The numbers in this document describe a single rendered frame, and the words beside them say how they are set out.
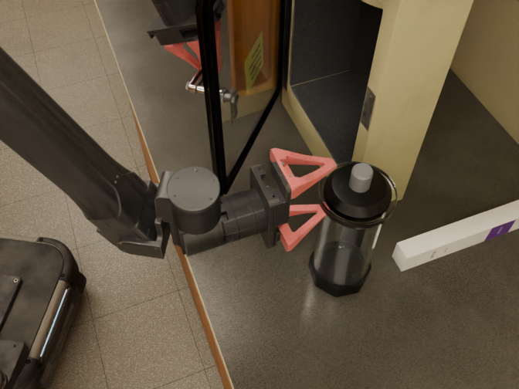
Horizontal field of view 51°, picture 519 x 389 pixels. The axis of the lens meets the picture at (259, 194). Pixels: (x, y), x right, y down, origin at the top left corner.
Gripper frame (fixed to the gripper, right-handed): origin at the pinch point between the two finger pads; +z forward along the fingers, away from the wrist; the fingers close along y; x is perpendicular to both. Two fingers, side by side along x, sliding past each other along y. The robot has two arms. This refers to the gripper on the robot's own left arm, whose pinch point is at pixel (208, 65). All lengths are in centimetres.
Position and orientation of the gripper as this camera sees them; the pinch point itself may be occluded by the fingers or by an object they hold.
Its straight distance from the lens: 87.5
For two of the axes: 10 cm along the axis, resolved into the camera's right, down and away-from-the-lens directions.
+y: -8.5, -0.3, 5.2
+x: -3.7, 7.4, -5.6
